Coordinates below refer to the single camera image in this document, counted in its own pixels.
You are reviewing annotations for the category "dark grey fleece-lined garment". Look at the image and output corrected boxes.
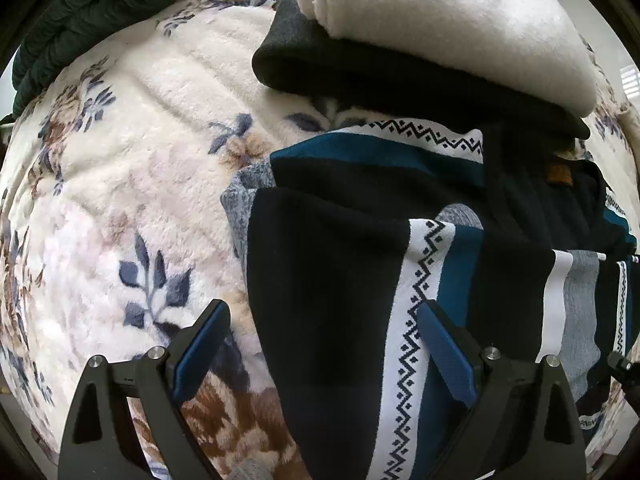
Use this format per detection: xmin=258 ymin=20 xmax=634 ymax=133
xmin=251 ymin=0 xmax=601 ymax=141

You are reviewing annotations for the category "dark green knitted blanket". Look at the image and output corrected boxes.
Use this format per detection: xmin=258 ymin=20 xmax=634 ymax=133
xmin=10 ymin=0 xmax=296 ymax=118

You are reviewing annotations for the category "cream floral blanket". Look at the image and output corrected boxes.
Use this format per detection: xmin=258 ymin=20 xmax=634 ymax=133
xmin=0 ymin=0 xmax=640 ymax=480

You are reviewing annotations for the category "black teal white striped sweater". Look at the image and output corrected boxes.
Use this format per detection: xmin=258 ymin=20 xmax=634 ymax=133
xmin=221 ymin=119 xmax=640 ymax=480

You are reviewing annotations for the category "window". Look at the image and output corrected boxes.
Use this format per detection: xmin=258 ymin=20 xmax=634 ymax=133
xmin=620 ymin=64 xmax=640 ymax=97

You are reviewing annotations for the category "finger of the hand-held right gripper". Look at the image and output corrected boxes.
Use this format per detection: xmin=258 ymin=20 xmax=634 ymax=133
xmin=606 ymin=351 xmax=640 ymax=411

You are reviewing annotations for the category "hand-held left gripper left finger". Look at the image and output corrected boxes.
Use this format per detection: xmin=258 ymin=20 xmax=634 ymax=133
xmin=57 ymin=299 xmax=232 ymax=480

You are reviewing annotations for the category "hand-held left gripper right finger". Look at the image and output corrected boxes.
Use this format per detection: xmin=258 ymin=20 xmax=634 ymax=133
xmin=416 ymin=300 xmax=588 ymax=480

